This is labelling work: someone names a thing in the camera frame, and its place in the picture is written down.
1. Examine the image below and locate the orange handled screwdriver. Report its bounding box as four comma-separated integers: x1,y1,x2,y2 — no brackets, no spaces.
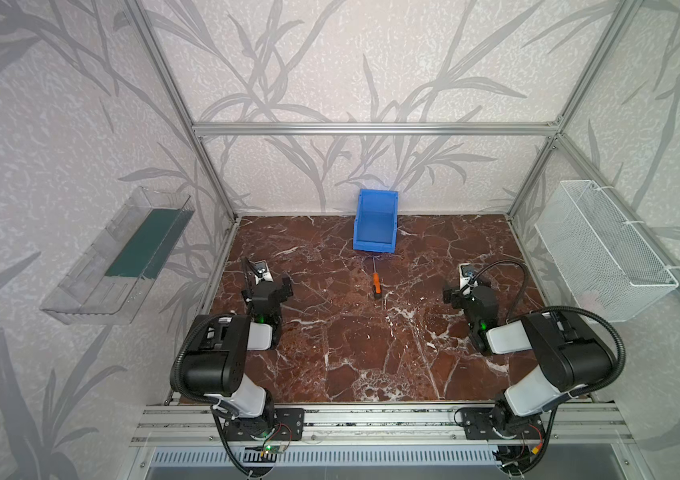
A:
372,257,383,300

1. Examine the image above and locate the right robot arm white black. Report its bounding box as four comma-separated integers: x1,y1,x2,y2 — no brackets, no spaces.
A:
443,284,627,439

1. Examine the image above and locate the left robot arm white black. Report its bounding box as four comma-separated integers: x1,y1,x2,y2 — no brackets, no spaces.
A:
170,275,294,438

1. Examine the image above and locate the blue plastic bin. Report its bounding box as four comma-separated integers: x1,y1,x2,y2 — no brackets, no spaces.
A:
353,189,399,253

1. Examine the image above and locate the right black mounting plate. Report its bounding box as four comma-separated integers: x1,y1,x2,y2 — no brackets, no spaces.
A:
454,406,546,440

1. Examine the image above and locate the black mounting plate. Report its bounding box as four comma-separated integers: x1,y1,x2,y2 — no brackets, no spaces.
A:
454,406,546,440
223,407,306,441

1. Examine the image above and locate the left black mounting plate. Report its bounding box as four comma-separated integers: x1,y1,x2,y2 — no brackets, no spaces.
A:
223,407,306,441

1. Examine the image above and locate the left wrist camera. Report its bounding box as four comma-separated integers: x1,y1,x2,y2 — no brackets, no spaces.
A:
250,260,273,284

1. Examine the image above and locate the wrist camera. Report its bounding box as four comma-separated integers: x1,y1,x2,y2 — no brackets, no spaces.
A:
458,263,477,287
250,260,273,284

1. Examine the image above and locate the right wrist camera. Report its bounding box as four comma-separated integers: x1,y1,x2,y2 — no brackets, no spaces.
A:
458,263,477,287

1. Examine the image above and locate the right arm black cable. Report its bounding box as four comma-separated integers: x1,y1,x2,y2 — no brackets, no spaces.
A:
471,259,532,322

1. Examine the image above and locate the white wire mesh basket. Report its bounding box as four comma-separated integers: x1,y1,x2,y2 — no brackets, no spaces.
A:
535,180,679,323

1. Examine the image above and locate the clear plastic wall tray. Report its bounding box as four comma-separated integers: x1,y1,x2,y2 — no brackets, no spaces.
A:
40,186,195,325

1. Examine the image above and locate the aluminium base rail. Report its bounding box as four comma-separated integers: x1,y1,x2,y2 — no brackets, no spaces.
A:
129,402,635,447

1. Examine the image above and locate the horizontal aluminium frame bar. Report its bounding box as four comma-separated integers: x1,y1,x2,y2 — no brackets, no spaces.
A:
192,122,558,137

